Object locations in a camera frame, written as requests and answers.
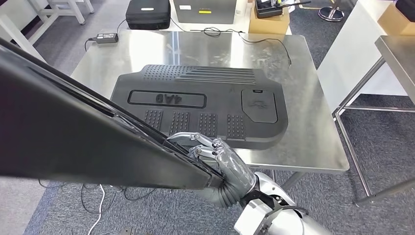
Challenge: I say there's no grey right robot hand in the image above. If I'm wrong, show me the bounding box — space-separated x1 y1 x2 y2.
167 132 257 193

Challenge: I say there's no black plastic frame panel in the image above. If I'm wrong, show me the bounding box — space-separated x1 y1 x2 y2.
0 37 226 190

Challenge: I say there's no stainless steel workbench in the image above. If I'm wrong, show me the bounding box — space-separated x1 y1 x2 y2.
70 29 350 192

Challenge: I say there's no black plastic engine cover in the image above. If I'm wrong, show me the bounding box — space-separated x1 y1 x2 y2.
110 64 289 150

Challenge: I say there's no white desk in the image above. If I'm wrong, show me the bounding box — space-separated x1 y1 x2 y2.
123 0 293 36

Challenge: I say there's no cardboard box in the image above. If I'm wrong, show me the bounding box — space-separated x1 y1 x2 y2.
249 6 291 35
377 3 415 36

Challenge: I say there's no grey equipment box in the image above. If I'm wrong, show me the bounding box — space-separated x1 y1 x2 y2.
172 0 237 24

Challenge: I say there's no black electronic device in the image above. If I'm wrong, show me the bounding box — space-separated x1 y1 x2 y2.
254 0 312 19

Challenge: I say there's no white cabinet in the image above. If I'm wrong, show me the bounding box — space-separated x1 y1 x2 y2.
317 0 409 113

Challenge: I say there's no black carrying case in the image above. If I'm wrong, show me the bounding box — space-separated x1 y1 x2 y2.
125 0 171 30

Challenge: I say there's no black power adapter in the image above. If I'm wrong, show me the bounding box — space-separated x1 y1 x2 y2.
96 32 119 45

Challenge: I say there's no chrome stanchion base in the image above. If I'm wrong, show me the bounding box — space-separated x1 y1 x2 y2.
318 0 345 23

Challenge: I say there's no stainless steel table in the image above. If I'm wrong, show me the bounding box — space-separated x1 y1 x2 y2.
333 35 415 208

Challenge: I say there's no black bag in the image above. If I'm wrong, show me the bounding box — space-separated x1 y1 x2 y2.
395 0 415 14

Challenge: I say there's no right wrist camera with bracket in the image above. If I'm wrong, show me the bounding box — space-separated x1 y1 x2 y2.
234 198 276 235

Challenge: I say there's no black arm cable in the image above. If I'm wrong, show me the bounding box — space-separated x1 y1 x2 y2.
259 206 309 235

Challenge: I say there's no white floor cable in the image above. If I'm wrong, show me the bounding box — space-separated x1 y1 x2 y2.
88 184 106 235

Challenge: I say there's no thin black cable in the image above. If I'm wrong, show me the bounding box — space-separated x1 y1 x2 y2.
189 26 293 67

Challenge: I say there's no black floor cable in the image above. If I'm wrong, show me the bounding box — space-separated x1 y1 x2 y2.
38 180 156 215

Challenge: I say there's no black adapter cord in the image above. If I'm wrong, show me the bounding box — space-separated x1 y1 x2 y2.
84 19 128 52

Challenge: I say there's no white frame furniture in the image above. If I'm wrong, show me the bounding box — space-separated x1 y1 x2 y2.
0 0 94 62

